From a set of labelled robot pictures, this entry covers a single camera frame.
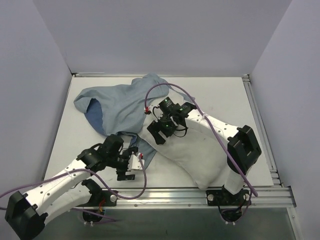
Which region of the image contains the white pillow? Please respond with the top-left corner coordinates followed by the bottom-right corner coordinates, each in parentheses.
top-left (139, 93), bottom-right (228, 190)

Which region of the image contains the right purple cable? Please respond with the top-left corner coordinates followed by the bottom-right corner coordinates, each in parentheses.
top-left (144, 82), bottom-right (259, 223)

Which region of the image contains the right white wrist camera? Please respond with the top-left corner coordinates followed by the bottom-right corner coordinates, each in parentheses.
top-left (144, 105), bottom-right (162, 122)

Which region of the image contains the aluminium rail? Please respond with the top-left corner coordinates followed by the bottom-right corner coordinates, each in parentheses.
top-left (71, 72), bottom-right (248, 79)
top-left (243, 73), bottom-right (285, 187)
top-left (27, 186), bottom-right (297, 210)

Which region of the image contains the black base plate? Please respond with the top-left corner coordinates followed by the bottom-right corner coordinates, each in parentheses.
top-left (96, 190), bottom-right (118, 207)
top-left (205, 189), bottom-right (252, 207)

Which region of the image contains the blue-grey pillowcase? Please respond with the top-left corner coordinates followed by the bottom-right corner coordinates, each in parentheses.
top-left (73, 72), bottom-right (176, 173)

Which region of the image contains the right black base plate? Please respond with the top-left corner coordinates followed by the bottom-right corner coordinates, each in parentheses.
top-left (205, 189), bottom-right (252, 207)

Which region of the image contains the aluminium right side rail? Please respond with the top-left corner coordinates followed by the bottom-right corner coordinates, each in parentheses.
top-left (243, 73), bottom-right (285, 187)

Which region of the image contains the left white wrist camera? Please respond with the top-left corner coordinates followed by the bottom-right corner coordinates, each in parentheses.
top-left (128, 152), bottom-right (145, 172)

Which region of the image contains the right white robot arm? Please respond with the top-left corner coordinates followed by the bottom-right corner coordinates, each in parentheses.
top-left (144, 97), bottom-right (262, 205)

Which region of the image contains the aluminium back rail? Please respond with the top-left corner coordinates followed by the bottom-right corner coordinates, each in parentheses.
top-left (71, 72), bottom-right (248, 79)

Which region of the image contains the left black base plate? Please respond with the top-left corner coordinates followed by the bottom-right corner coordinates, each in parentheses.
top-left (96, 190), bottom-right (118, 207)

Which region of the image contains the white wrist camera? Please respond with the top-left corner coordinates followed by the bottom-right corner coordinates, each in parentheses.
top-left (128, 152), bottom-right (145, 172)
top-left (144, 105), bottom-right (162, 122)

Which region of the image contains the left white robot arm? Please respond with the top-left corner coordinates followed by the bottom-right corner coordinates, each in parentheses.
top-left (4, 134), bottom-right (145, 240)

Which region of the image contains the aluminium front rail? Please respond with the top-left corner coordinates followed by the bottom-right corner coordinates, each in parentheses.
top-left (27, 186), bottom-right (297, 210)

